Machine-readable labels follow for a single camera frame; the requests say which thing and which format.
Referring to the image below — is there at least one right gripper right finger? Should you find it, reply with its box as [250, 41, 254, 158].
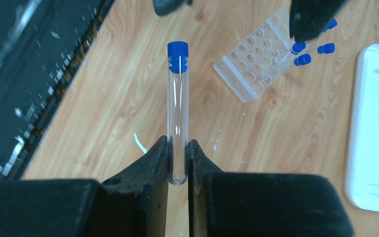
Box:
[187, 140, 354, 237]

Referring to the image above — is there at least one test tube blue cap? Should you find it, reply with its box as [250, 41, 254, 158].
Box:
[276, 41, 306, 62]
[305, 42, 336, 55]
[322, 18, 338, 32]
[279, 53, 312, 72]
[167, 41, 189, 186]

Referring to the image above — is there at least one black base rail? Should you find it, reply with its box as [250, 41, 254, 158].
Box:
[0, 0, 113, 180]

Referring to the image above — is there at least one clear test tube rack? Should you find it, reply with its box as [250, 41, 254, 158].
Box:
[213, 7, 295, 103]

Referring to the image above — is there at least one white plastic lid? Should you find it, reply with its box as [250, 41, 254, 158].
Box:
[344, 44, 379, 212]

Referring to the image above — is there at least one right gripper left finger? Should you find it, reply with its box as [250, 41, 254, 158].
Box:
[0, 136, 168, 237]

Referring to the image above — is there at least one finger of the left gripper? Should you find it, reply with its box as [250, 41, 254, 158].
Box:
[289, 0, 348, 42]
[152, 0, 193, 17]

